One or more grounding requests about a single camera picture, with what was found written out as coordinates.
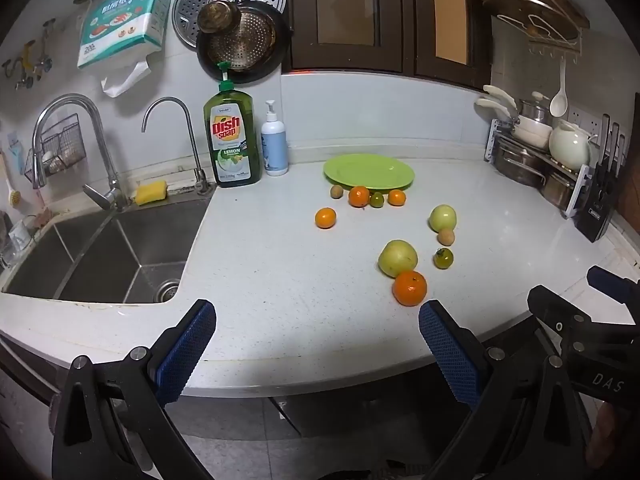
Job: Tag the green apple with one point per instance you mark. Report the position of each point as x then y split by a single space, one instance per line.
442 218
397 258

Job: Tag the green dish soap bottle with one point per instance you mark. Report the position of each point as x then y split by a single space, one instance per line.
232 160

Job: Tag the green plate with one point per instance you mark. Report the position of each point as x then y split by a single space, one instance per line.
370 170

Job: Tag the large steel pot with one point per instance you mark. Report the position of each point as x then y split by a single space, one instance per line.
517 167

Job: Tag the white pump bottle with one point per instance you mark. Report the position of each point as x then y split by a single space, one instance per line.
274 150

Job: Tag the stainless steel sink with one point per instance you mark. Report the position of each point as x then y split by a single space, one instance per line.
100 260

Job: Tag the person's right hand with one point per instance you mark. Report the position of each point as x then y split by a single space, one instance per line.
602 435

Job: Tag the clear glass cup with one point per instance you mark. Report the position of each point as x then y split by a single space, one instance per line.
20 237

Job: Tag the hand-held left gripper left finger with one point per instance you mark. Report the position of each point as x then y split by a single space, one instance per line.
187 355

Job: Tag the wall-mounted wooden rack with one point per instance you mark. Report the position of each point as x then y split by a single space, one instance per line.
565 15

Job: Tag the small lidded steel pot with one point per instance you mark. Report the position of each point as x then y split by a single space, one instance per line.
534 109

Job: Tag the white dish rack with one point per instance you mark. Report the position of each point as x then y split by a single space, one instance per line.
575 195

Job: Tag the large steel faucet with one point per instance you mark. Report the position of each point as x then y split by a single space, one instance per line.
103 147

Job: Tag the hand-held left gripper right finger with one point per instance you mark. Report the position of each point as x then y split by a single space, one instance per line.
450 355

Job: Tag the white wall socket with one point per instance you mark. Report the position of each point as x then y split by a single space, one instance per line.
587 119

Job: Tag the small steel faucet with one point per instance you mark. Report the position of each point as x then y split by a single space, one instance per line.
194 150

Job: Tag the dark wooden cabinet door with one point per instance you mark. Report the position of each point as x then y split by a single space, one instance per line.
425 20
300 15

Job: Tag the large orange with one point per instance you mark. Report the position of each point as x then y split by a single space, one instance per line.
409 288

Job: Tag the paper towel pack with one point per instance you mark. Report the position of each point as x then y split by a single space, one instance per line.
122 20

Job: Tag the brass ladle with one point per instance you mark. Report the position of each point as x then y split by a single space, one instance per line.
217 16

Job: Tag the black frying pan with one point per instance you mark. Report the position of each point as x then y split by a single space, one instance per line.
265 71

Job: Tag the black knife block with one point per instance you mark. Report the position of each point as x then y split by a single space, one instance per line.
597 210

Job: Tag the golden mesh strainer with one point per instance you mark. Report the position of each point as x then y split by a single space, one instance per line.
247 42

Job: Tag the small orange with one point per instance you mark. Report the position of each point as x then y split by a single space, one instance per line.
325 218
358 196
396 197

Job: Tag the yellow sponge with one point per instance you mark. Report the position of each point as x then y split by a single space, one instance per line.
151 193

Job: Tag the white ladle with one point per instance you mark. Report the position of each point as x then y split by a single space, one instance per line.
558 102

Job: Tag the hanging small utensil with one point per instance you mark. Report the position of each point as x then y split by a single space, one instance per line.
25 62
45 45

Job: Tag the white teapot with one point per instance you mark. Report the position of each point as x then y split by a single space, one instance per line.
570 147

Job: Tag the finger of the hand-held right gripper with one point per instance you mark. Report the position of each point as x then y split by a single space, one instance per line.
545 305
610 282

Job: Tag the brown longan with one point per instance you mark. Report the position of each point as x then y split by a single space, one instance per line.
446 236
336 191

